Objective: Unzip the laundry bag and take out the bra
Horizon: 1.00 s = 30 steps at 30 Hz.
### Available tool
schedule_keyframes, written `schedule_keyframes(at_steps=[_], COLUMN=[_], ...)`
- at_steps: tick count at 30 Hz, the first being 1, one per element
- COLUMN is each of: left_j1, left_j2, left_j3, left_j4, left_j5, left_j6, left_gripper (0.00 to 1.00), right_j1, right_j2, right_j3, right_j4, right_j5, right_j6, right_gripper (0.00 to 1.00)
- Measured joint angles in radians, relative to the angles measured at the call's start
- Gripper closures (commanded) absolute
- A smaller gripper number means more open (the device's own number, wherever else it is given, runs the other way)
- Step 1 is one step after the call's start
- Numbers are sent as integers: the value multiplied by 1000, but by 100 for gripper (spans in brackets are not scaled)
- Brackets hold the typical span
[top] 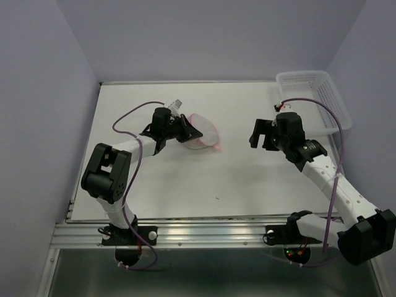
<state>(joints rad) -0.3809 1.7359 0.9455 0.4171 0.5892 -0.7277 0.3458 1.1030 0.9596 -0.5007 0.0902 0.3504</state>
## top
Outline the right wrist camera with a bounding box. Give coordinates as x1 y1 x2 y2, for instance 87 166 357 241
273 100 294 113

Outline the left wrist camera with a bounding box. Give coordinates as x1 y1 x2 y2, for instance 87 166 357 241
168 100 183 111

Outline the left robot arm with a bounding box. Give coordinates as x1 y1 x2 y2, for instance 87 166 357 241
81 107 203 244

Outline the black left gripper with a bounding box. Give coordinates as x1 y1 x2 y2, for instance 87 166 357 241
163 114 202 143

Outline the aluminium mounting rail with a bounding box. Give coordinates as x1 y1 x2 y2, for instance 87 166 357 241
49 216 380 248

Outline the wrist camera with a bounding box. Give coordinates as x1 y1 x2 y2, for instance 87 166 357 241
168 100 183 111
273 100 294 113

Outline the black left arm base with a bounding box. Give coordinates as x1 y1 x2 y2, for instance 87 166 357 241
97 224 158 246

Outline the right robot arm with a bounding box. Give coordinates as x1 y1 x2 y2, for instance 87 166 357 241
249 112 395 265

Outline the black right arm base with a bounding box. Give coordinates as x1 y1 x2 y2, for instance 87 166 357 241
262 210 312 246

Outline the white perforated plastic basket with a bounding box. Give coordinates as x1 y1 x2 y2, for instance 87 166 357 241
275 70 354 138

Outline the white mesh laundry bag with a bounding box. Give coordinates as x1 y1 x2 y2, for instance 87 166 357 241
184 113 220 151

